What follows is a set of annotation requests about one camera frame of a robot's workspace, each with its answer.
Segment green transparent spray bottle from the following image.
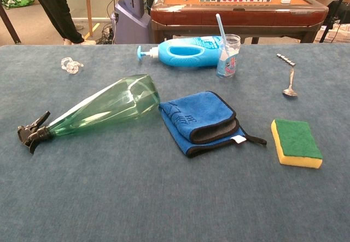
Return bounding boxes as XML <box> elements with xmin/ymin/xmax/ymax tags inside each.
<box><xmin>17</xmin><ymin>73</ymin><xmax>161</xmax><ymax>154</ymax></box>

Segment purple robot base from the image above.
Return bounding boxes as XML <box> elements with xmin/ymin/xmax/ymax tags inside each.
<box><xmin>110</xmin><ymin>0</ymin><xmax>152</xmax><ymax>45</ymax></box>

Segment blue detergent pump bottle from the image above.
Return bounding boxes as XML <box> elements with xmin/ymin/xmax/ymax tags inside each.
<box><xmin>137</xmin><ymin>36</ymin><xmax>228</xmax><ymax>68</ymax></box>

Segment blue folded microfiber cloth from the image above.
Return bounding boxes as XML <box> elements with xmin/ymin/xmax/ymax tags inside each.
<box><xmin>158</xmin><ymin>90</ymin><xmax>267</xmax><ymax>159</ymax></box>

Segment clear glass jar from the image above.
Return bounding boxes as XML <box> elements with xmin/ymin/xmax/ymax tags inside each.
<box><xmin>215</xmin><ymin>33</ymin><xmax>241</xmax><ymax>79</ymax></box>

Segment blue table cover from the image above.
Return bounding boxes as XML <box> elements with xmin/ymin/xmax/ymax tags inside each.
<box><xmin>0</xmin><ymin>44</ymin><xmax>350</xmax><ymax>242</ymax></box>

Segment light blue plastic stick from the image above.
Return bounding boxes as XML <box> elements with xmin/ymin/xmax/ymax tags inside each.
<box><xmin>215</xmin><ymin>13</ymin><xmax>229</xmax><ymax>62</ymax></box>

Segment clear crystal ornament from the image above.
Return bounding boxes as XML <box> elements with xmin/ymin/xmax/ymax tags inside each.
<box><xmin>60</xmin><ymin>57</ymin><xmax>84</xmax><ymax>76</ymax></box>

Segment bent metal spoon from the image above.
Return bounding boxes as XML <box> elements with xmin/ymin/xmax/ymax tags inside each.
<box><xmin>276</xmin><ymin>53</ymin><xmax>299</xmax><ymax>98</ymax></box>

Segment brown mahjong table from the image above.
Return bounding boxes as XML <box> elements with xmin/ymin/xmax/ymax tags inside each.
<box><xmin>150</xmin><ymin>0</ymin><xmax>330</xmax><ymax>45</ymax></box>

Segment yellow green scrub sponge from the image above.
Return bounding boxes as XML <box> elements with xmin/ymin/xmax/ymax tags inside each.
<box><xmin>271</xmin><ymin>118</ymin><xmax>324</xmax><ymax>169</ymax></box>

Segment wooden pole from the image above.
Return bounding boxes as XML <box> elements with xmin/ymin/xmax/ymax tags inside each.
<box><xmin>84</xmin><ymin>0</ymin><xmax>94</xmax><ymax>37</ymax></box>

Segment person in black trousers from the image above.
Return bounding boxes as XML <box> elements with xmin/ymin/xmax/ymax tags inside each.
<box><xmin>24</xmin><ymin>0</ymin><xmax>96</xmax><ymax>45</ymax></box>

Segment white plastic crate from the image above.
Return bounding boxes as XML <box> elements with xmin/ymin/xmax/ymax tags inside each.
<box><xmin>314</xmin><ymin>22</ymin><xmax>350</xmax><ymax>44</ymax></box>

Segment black slanted pole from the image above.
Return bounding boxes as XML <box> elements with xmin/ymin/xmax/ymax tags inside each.
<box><xmin>0</xmin><ymin>5</ymin><xmax>22</xmax><ymax>45</ymax></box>

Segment green bag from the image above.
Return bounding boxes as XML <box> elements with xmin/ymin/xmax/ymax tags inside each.
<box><xmin>1</xmin><ymin>0</ymin><xmax>35</xmax><ymax>10</ymax></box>

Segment black floor cables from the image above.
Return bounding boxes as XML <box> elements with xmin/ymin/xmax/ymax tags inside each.
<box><xmin>97</xmin><ymin>22</ymin><xmax>114</xmax><ymax>45</ymax></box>

